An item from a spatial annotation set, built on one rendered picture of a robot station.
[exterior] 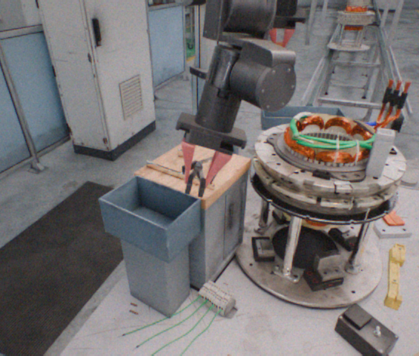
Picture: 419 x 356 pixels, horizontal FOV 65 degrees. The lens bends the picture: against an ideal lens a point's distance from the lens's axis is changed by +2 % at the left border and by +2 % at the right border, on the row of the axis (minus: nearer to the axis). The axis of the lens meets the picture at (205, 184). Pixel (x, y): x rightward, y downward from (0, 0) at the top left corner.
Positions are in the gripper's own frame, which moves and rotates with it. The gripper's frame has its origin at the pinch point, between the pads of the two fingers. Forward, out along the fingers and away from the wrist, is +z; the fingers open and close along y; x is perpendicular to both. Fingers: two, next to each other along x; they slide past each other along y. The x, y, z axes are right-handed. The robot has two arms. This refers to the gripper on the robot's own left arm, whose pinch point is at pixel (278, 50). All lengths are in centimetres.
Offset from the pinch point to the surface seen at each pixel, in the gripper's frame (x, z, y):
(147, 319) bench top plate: -59, 37, -22
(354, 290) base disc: -44, 37, 24
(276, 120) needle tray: -0.9, 20.5, 2.5
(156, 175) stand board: -38.7, 12.4, -23.1
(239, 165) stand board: -31.3, 13.6, -5.8
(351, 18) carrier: 250, 70, 67
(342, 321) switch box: -54, 33, 19
